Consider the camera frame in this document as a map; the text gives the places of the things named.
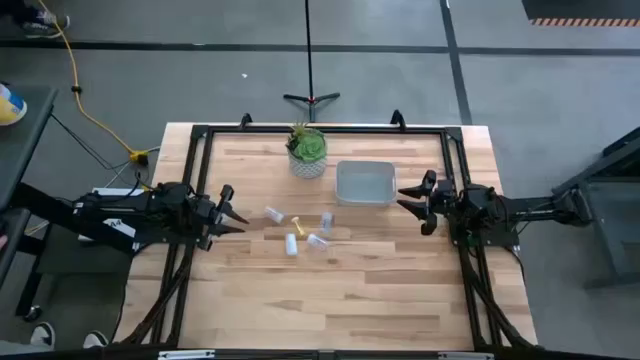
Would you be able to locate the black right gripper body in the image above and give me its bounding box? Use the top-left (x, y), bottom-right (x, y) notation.
top-left (432, 178), bottom-right (467, 232)

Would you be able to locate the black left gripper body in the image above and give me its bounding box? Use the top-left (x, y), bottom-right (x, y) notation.
top-left (192, 194), bottom-right (222, 238)

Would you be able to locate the clear grey plastic basket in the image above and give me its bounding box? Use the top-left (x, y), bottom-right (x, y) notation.
top-left (334, 159), bottom-right (398, 208)

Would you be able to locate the white power strip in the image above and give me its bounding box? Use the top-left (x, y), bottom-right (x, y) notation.
top-left (91, 186), bottom-right (147, 198)

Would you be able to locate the green succulent in patterned pot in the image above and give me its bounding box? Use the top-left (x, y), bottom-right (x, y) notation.
top-left (285, 121), bottom-right (329, 180)

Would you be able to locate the black tripod stand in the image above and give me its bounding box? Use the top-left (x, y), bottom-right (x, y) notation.
top-left (282, 0), bottom-right (342, 124)

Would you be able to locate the black metal stand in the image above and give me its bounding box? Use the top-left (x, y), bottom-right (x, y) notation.
top-left (551, 126), bottom-right (640, 290)

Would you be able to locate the person's shoe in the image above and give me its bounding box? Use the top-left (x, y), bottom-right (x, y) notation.
top-left (81, 329), bottom-right (110, 350)
top-left (29, 321), bottom-right (57, 350)
top-left (18, 8), bottom-right (72, 39)

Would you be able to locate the black side table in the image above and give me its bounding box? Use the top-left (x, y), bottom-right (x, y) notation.
top-left (0, 85), bottom-right (60, 214)

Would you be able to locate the yellow blue white container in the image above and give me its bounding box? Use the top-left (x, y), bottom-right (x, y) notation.
top-left (0, 83), bottom-right (28, 127)

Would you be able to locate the black mat with orange stripes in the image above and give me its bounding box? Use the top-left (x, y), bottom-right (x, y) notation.
top-left (521, 0), bottom-right (640, 28)

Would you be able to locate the yellow extension cable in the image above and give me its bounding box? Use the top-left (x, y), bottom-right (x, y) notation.
top-left (36, 0), bottom-right (150, 167)

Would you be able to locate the black metal table frame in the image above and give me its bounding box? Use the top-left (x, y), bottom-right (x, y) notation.
top-left (117, 110), bottom-right (541, 352)

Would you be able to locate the silver metal bracket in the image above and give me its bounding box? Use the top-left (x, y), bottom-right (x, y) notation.
top-left (437, 351), bottom-right (496, 360)
top-left (157, 349), bottom-right (217, 360)

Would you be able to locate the thin black cable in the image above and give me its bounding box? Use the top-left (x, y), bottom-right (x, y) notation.
top-left (49, 113), bottom-right (151, 194)

